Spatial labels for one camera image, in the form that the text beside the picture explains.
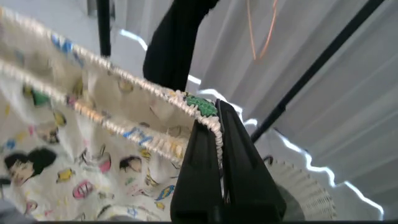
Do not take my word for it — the cream printed garment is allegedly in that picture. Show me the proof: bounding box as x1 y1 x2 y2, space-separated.
0 6 224 222

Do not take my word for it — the pink clothes hanger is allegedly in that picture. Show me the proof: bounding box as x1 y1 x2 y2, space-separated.
247 0 278 62

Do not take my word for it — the white curtain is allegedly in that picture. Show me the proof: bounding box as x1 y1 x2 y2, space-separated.
111 0 398 215

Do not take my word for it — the white laundry basket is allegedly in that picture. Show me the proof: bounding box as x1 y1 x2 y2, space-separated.
264 155 338 222

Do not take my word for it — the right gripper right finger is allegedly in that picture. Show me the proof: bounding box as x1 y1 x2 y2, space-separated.
216 99 287 222

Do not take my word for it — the black garment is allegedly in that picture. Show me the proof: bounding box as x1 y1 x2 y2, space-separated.
142 0 220 91

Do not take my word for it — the black clothes rack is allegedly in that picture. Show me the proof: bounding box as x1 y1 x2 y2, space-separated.
96 0 386 144

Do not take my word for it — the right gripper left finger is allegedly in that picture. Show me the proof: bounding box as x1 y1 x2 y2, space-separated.
170 119 224 222

